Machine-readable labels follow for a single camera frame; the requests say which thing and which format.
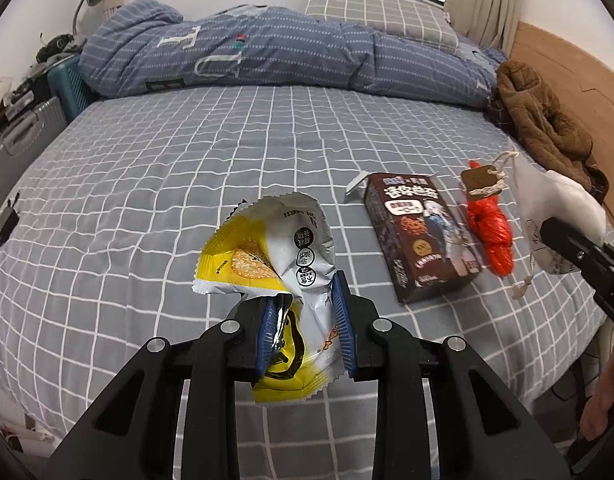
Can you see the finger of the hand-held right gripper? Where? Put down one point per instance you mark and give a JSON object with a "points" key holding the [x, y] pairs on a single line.
{"points": [[562, 240]]}

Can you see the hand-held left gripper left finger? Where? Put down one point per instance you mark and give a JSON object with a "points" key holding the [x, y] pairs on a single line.
{"points": [[267, 340]]}

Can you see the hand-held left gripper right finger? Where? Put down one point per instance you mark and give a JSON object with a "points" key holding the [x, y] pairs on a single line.
{"points": [[344, 325]]}

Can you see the yellow snack packet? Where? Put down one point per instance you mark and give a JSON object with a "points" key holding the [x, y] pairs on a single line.
{"points": [[287, 240]]}

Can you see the person's right hand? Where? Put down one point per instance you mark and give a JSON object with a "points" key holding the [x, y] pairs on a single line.
{"points": [[604, 395]]}

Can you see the red plastic bag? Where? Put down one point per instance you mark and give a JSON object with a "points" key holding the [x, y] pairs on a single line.
{"points": [[492, 230]]}

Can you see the brown chocolate milk carton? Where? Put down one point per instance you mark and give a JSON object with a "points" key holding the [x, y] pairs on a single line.
{"points": [[407, 240]]}

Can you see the brown jacket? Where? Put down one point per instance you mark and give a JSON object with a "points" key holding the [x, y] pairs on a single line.
{"points": [[532, 110]]}

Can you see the wooden headboard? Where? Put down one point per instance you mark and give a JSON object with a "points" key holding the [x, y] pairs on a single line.
{"points": [[587, 85]]}

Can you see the wide beige curtain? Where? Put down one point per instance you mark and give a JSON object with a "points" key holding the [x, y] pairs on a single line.
{"points": [[487, 0]]}

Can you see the blue checked quilt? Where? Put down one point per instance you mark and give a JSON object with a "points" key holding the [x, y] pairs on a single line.
{"points": [[287, 55]]}

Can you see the grey checked pillow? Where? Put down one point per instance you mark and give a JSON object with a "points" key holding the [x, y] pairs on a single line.
{"points": [[377, 10]]}

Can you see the grey suitcase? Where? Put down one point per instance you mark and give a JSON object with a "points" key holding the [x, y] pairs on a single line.
{"points": [[27, 135]]}

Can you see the teal suitcase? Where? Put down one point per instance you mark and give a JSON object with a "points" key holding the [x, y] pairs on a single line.
{"points": [[69, 85]]}

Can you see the black tangled clutter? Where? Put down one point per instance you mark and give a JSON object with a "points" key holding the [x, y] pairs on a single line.
{"points": [[57, 45]]}

